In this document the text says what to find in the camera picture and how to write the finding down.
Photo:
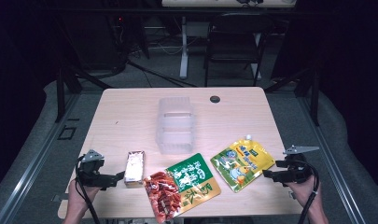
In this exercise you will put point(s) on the person's right hand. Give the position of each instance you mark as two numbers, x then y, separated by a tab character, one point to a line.
301	191

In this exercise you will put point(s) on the light background desk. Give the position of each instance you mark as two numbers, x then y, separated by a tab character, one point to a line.
224	3

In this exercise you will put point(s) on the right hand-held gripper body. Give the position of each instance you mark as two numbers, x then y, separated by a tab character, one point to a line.
297	172

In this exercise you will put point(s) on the white desk leg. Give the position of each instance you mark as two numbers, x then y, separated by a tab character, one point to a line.
184	53

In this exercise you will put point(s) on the grey table bracket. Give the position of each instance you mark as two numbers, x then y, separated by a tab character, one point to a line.
59	198

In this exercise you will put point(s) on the clear plastic container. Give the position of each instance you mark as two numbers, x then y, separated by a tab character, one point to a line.
175	124

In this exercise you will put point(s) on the green and red snack packet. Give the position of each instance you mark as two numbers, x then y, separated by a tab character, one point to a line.
180	186

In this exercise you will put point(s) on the black folding chair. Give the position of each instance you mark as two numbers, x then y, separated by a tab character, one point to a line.
233	46

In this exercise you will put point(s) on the person's left hand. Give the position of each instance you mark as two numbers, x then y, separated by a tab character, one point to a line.
81	194

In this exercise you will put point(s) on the aluminium floor rail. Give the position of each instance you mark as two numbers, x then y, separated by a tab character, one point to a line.
333	161
25	177

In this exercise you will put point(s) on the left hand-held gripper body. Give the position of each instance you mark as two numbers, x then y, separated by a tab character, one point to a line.
93	175

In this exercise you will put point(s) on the black metal stand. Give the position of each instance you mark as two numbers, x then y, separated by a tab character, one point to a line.
314	93
61	93

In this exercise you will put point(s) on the black table grommet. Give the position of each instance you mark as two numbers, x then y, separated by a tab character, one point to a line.
215	99

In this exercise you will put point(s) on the yellow spout pouch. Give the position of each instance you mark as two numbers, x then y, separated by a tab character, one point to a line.
242	165

